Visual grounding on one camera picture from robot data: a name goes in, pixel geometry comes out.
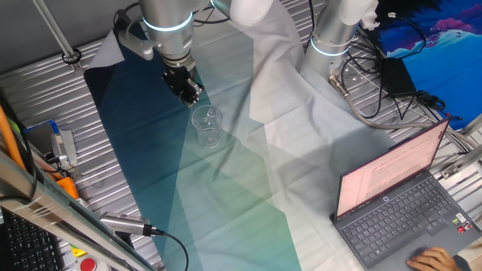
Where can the blue purple printed mat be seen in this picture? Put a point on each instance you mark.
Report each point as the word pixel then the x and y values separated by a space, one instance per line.
pixel 448 52

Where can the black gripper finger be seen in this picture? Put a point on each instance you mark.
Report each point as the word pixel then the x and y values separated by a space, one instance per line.
pixel 188 98
pixel 197 90

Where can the orange tool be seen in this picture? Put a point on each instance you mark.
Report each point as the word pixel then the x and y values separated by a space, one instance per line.
pixel 68 187

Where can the black power adapter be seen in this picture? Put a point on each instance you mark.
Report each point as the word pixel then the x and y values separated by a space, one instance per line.
pixel 397 77

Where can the blue green white cloth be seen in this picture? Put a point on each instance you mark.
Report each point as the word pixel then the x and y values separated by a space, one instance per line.
pixel 226 195

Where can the orange tube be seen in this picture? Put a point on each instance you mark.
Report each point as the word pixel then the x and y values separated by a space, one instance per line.
pixel 9 139

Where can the person's bare hand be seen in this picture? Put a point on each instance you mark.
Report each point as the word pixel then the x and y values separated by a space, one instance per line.
pixel 433 261

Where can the silver metal pole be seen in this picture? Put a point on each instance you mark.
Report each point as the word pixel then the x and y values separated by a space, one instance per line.
pixel 52 28

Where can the dark sleeved forearm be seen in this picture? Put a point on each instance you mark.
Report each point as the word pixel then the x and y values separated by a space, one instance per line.
pixel 464 265

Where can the black keyboard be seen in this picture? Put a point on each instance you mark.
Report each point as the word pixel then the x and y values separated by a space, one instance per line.
pixel 26 244

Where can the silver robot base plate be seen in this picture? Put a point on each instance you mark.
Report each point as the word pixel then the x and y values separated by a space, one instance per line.
pixel 354 79

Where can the clear plastic cup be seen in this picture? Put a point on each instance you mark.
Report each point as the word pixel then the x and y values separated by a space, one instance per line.
pixel 207 128

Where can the grey box red button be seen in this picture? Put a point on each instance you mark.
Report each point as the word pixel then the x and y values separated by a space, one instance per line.
pixel 88 264

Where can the silver ribbed camera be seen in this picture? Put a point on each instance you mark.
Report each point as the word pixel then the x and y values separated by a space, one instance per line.
pixel 122 224

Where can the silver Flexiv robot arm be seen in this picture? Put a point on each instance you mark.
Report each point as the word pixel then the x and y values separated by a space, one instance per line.
pixel 169 26

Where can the blue grey box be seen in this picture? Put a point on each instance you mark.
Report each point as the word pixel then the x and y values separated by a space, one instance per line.
pixel 37 139

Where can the aluminium frame bar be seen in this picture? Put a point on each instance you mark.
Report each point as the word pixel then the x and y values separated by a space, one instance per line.
pixel 56 214

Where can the aluminium profile bracket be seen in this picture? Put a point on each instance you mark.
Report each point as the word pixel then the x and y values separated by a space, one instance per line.
pixel 452 170

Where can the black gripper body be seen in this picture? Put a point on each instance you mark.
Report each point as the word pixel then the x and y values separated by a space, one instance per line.
pixel 180 77

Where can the grey laptop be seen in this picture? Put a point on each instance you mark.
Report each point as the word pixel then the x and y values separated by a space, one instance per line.
pixel 395 218

